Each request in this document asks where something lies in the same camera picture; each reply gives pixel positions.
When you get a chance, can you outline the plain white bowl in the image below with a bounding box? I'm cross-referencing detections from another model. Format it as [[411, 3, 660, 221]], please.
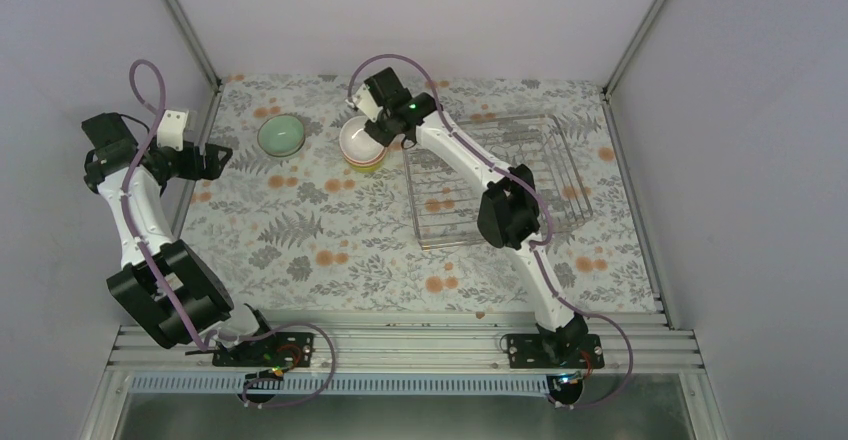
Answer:
[[339, 115, 385, 161]]

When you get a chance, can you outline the white bowl red rim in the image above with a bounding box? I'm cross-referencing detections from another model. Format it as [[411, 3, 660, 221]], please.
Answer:
[[343, 149, 388, 166]]

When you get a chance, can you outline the yellow bowl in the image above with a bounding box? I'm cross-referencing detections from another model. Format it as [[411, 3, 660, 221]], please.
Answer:
[[350, 163, 382, 174]]

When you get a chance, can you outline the pale green pink-base bowl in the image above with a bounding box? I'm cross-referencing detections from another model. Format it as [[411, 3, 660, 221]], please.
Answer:
[[257, 115, 306, 158]]

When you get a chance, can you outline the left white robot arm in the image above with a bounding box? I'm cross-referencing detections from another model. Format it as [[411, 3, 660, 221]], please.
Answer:
[[81, 112, 279, 365]]

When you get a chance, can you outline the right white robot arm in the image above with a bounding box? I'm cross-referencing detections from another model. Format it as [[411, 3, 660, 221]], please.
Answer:
[[348, 68, 588, 367]]

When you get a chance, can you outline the floral table mat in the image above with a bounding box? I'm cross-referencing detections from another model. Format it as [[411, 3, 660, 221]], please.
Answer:
[[182, 74, 655, 313]]

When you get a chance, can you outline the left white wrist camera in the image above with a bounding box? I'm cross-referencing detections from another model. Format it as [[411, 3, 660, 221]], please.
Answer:
[[156, 109, 191, 151]]

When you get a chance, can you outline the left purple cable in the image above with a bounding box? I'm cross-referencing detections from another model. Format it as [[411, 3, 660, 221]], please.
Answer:
[[119, 59, 339, 412]]

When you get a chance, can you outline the wire dish rack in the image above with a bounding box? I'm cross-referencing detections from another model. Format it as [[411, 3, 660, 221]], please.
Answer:
[[401, 113, 595, 251]]

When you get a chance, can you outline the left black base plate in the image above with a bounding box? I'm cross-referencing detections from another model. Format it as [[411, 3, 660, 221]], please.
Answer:
[[212, 332, 314, 369]]

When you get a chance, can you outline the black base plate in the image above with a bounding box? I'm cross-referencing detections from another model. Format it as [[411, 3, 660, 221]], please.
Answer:
[[212, 332, 314, 369], [499, 333, 606, 369]]

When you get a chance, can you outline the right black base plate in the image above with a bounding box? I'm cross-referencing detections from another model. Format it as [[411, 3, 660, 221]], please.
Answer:
[[499, 333, 606, 369]]

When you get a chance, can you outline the aluminium mounting rail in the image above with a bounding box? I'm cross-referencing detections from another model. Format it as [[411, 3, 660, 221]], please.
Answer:
[[107, 323, 704, 374]]

